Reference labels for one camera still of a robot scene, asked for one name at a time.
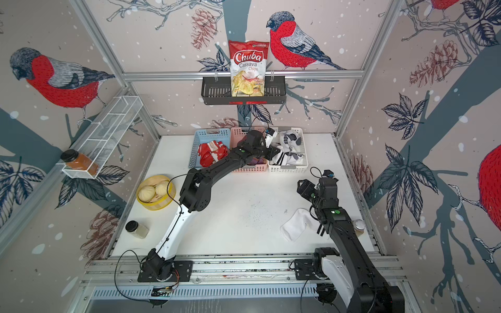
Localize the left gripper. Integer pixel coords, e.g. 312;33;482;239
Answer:
252;143;282;161

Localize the red santa sock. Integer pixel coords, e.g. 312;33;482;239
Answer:
207;140;228;163
198;142;214;168

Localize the white grey sport sock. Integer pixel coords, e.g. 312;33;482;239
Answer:
279;130;302;154

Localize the plain white sock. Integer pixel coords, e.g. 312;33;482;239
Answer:
280;208;315;242

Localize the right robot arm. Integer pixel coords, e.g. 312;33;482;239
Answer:
297;176;405;312

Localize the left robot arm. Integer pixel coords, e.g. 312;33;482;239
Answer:
138;128;279;282

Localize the pink plastic basket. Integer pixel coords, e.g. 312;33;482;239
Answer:
230;127;268;173

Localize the white plastic basket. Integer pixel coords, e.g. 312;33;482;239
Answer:
269;127;309;173

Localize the blue plastic basket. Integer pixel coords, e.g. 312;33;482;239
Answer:
188;128;232;176

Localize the amber liquid jar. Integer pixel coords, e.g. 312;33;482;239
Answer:
352;219;367;237

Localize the Chuba cassava chips bag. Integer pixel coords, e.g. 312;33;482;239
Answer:
228;41;270;97

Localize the yellow bamboo steamer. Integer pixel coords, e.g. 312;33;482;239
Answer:
136;175;176;211

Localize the black jar lid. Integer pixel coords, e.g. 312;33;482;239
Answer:
125;220;149;239

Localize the orange spice jar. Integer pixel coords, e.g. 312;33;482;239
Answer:
61;149;99;176

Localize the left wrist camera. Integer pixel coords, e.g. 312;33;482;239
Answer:
264;127;277;148

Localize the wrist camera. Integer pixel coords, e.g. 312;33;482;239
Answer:
264;127;277;148
322;170;335;179

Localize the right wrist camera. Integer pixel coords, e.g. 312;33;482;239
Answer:
322;170;335;179

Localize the black wall basket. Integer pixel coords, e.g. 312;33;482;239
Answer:
201;76;287;105

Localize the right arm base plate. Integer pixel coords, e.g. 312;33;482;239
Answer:
290;255;350;280

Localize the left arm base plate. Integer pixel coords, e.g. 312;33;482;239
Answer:
137;260;194;283

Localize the white wire wall shelf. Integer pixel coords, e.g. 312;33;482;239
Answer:
62;95;143;179

